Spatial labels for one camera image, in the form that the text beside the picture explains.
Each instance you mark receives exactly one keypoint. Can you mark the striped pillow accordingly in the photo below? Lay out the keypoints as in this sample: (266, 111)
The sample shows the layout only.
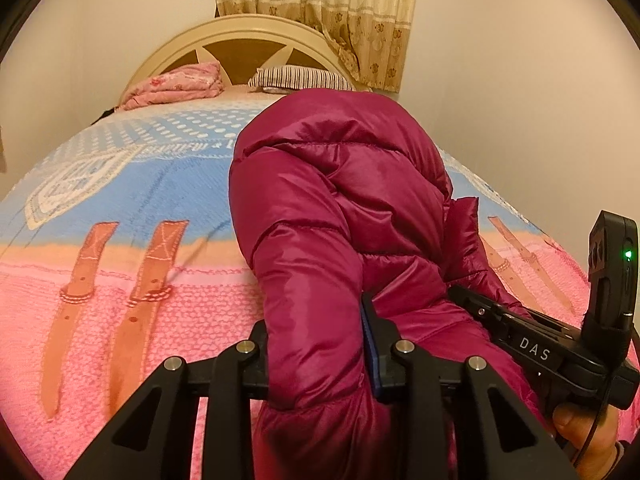
(288, 78)

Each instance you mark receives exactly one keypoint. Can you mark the cream wooden headboard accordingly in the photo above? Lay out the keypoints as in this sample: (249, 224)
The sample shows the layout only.
(242, 43)

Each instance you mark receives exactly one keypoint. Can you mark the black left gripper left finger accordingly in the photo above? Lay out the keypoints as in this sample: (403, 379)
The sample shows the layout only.
(152, 435)

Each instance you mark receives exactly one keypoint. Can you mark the beige window curtain centre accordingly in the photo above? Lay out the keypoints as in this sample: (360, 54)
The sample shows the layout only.
(370, 37)

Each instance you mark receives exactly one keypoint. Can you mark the folded pink blanket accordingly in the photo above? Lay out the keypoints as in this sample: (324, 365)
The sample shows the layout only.
(185, 83)

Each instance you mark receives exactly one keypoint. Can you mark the pink and blue bedspread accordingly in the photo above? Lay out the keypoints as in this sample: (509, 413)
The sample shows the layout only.
(119, 250)

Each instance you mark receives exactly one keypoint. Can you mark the magenta puffer down jacket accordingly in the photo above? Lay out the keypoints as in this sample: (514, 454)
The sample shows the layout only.
(336, 195)

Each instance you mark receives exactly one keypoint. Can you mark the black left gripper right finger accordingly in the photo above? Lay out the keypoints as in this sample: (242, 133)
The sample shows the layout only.
(454, 419)

